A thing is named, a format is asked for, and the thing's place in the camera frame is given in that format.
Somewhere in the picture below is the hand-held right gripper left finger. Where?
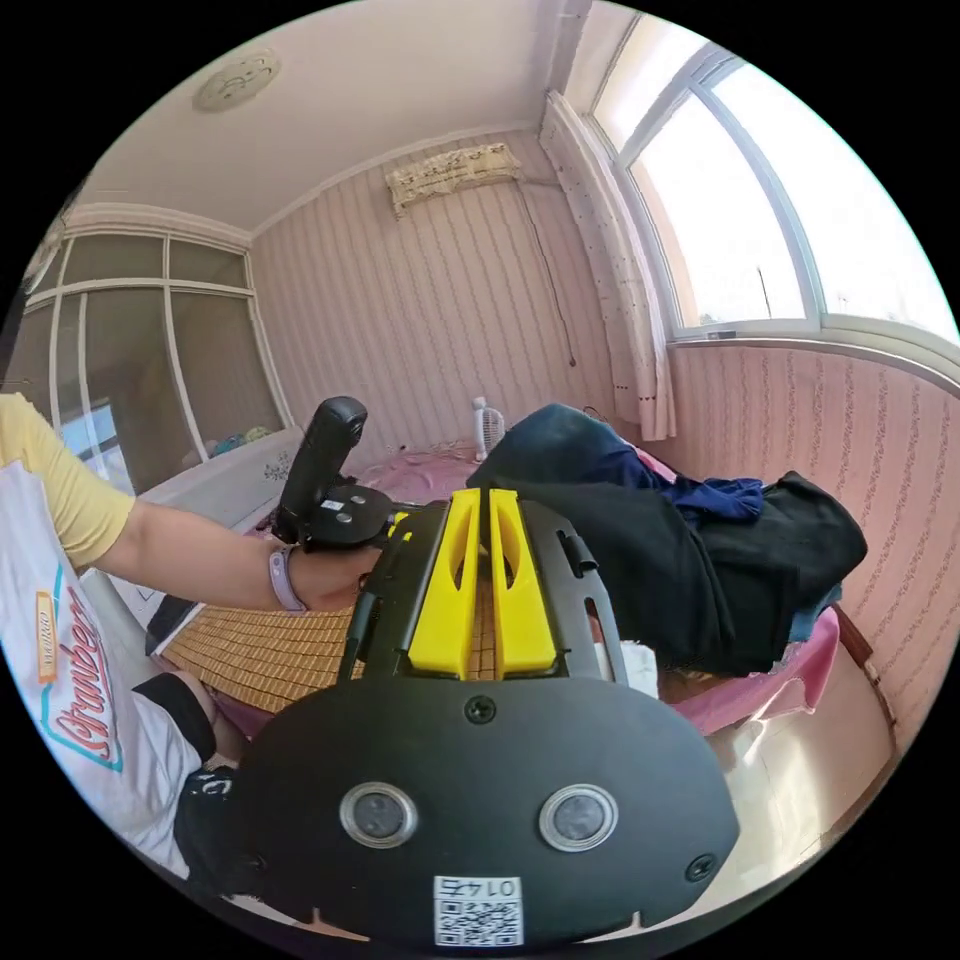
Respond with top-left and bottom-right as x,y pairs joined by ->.
407,487 -> 482,679

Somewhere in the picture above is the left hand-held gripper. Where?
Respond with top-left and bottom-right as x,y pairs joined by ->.
272,482 -> 414,554

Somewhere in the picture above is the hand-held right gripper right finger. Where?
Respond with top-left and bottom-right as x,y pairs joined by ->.
489,488 -> 562,678

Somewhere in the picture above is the person's left forearm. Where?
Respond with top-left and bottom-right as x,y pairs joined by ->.
112,497 -> 307,615

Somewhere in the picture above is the person's left hand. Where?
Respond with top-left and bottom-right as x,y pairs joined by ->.
287,544 -> 379,614

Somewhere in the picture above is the small white fan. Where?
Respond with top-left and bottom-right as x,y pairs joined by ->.
470,396 -> 512,461

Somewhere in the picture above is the pile of clothes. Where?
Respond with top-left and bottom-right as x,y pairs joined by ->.
465,402 -> 870,678

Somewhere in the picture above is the white cupboard with flower print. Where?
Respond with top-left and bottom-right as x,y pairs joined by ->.
137,425 -> 307,530

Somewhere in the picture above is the white-framed glass partition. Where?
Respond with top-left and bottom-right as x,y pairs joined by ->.
13,223 -> 295,498

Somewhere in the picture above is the white dotted curtain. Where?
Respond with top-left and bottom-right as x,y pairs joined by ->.
540,89 -> 679,443

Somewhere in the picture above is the person's body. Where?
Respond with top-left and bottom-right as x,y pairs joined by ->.
0,392 -> 260,895

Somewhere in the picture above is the air conditioner with cloth cover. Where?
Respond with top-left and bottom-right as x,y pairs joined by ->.
383,141 -> 525,221

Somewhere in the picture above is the large bright window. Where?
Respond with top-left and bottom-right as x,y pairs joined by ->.
590,13 -> 960,348

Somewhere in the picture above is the round ceiling lamp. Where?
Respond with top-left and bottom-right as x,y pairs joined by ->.
191,47 -> 283,115

